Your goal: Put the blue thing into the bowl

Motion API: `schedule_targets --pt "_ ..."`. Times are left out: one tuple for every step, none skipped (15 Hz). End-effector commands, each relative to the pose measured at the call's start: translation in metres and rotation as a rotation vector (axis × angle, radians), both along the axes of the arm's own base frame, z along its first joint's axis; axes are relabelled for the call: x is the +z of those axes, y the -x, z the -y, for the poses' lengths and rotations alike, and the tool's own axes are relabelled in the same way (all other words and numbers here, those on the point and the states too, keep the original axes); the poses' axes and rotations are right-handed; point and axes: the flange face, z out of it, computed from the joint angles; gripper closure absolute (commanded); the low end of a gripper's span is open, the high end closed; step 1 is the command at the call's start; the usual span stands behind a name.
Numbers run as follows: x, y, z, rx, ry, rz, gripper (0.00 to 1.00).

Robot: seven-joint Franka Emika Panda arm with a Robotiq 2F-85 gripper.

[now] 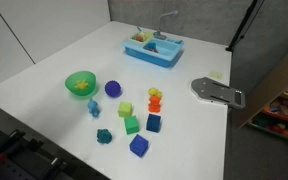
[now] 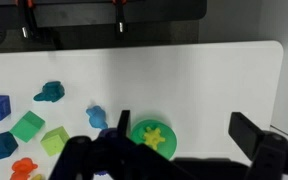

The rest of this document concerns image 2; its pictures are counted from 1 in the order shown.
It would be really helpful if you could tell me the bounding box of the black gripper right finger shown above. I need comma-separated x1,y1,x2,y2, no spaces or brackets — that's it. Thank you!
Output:
228,111,288,180

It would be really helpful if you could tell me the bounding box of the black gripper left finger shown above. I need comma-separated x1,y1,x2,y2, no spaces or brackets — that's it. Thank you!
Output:
48,109,192,180

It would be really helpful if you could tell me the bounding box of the light blue animal toy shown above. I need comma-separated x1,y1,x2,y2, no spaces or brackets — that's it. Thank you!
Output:
85,105,109,130

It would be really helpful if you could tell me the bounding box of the yellow star toy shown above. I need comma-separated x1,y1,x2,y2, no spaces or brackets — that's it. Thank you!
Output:
142,125,167,151

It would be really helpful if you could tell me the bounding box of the lime green cube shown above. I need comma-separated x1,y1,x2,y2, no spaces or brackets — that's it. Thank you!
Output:
39,125,71,157

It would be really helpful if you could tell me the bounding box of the teal animal toy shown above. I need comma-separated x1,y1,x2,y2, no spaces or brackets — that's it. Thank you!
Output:
33,80,66,104

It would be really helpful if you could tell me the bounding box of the orange animal toy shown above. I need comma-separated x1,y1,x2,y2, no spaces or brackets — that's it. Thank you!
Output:
10,157,39,180

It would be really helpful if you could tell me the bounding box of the black board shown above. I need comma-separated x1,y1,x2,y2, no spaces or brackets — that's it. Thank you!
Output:
0,0,208,28

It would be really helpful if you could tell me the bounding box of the black clamp orange handle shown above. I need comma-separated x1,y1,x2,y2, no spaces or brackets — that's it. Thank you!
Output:
111,0,129,34
16,0,41,40

